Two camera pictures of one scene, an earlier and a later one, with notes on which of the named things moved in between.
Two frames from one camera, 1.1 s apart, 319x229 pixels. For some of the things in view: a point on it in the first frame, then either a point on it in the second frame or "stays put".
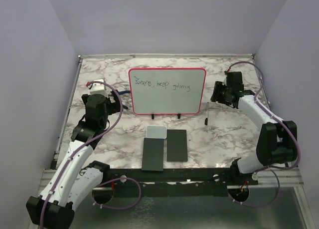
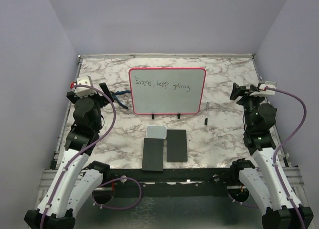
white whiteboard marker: [206, 122] stays put
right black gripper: [216, 96] to [238, 91]
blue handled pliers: [122, 92] stays put
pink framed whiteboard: [167, 91] stays put
